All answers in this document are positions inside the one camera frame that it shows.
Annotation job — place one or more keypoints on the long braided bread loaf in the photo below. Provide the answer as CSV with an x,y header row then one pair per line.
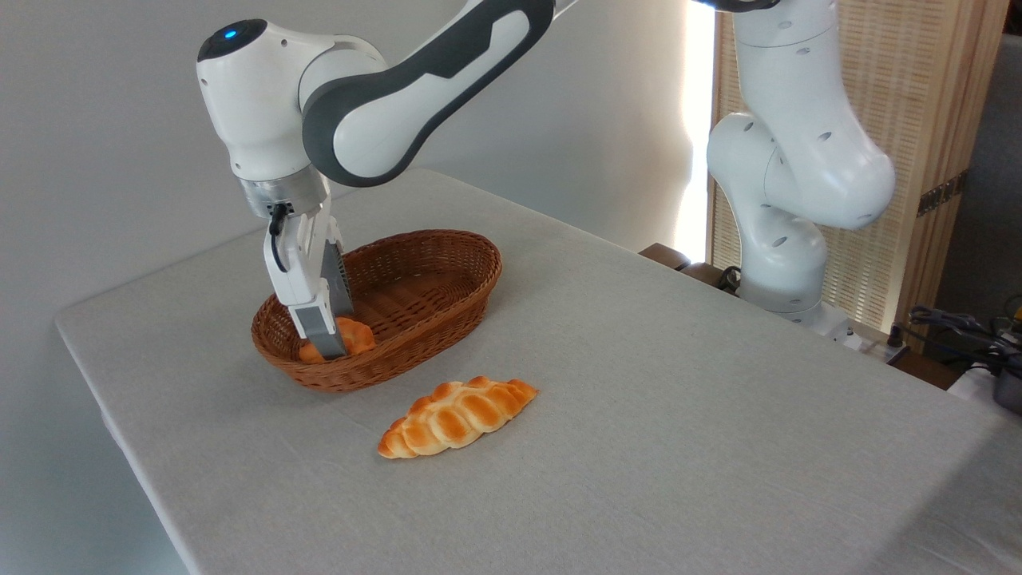
x,y
455,415

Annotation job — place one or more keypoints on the brown wicker basket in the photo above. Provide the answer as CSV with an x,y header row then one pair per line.
x,y
415,311

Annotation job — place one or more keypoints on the brown wooden furniture piece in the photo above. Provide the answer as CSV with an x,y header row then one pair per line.
x,y
667,255

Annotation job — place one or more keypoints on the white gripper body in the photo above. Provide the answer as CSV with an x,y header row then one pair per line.
x,y
299,263

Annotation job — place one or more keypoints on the wooden bamboo folding screen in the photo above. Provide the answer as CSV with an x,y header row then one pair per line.
x,y
926,80

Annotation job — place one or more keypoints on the grey tablecloth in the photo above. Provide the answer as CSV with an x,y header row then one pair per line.
x,y
718,439

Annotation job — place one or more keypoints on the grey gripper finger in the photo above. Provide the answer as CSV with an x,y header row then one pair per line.
x,y
323,331
339,283

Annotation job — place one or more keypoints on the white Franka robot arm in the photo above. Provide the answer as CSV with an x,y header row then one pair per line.
x,y
383,120

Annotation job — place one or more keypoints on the round orange bread bun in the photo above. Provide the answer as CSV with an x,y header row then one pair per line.
x,y
359,335

